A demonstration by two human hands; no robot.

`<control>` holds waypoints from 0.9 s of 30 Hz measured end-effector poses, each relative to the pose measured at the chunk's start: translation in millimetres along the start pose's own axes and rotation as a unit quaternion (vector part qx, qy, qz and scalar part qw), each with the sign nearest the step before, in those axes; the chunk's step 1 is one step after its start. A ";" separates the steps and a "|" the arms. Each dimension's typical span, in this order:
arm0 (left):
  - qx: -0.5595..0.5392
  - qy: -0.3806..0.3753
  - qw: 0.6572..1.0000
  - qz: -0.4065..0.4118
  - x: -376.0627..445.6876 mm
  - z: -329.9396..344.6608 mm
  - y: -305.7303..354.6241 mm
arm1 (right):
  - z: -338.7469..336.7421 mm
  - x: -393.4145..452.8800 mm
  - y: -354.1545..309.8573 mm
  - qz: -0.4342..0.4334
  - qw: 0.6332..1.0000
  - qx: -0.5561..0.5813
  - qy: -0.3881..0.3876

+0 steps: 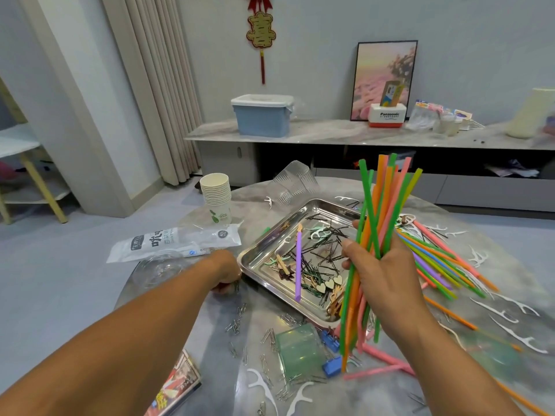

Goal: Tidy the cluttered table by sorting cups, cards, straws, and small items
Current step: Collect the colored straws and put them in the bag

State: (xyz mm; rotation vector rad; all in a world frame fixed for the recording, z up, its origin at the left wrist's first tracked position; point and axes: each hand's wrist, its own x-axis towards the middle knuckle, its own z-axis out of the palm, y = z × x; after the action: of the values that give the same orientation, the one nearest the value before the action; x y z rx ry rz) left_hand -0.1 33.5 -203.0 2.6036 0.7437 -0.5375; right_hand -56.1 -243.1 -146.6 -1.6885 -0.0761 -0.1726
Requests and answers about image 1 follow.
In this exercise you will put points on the person's right hand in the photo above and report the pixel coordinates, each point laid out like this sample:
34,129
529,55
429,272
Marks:
390,290

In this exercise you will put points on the person's left hand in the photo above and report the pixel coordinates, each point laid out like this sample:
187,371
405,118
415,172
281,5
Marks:
225,268

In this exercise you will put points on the metal tray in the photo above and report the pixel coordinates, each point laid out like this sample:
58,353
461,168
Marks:
269,247

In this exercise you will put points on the group of white paper cups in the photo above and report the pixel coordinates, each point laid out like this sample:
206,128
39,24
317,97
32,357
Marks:
216,199

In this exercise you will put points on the pile of floss picks and clips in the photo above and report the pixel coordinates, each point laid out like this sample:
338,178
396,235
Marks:
321,264

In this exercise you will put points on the pile of colourful straws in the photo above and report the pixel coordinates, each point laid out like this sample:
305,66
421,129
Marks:
381,195

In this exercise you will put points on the colourful matchbox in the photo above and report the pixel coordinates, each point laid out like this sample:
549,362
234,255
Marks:
178,385

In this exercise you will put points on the person's left forearm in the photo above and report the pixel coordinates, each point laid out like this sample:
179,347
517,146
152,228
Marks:
95,351

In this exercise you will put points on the person's right forearm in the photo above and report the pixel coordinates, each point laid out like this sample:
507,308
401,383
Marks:
468,377

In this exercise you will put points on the translucent green plastic cup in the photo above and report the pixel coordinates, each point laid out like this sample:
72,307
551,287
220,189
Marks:
299,349

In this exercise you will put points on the clear printed plastic bag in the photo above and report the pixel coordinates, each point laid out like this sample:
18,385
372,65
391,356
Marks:
173,242

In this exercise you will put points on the clear round plastic bowl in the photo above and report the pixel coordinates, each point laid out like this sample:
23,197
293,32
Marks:
160,273

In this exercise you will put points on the white floss pick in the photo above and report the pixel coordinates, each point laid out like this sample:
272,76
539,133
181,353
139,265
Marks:
262,385
269,201
518,333
299,398
494,309

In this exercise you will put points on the clear ribbed organizer box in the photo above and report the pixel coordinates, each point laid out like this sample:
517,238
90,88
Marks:
296,182

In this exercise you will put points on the blue storage box white lid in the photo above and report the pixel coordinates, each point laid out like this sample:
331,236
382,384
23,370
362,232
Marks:
263,117

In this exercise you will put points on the grey cabinet with marble top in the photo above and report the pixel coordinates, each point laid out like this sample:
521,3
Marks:
347,131

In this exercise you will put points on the loose papers in cabinet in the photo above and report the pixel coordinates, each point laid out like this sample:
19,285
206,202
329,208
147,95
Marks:
512,169

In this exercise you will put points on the white and red small box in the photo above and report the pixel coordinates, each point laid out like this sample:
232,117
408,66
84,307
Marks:
387,116

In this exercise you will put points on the clear bag of snacks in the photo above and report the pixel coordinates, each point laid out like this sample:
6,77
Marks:
423,117

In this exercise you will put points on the colourful small packet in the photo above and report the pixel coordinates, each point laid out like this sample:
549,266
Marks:
462,118

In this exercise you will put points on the small colourful box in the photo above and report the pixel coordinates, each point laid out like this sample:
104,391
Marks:
392,92

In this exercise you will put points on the beige curtain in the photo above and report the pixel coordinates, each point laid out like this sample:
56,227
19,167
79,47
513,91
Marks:
156,82

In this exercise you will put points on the framed pink picture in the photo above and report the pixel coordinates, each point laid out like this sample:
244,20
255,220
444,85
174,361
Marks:
377,73

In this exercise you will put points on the cream paper roll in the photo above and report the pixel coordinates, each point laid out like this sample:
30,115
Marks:
531,114

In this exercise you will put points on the clear storage box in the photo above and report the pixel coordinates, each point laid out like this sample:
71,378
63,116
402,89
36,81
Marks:
551,125

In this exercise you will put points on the red gold wall hanging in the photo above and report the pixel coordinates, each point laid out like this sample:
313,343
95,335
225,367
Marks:
261,26

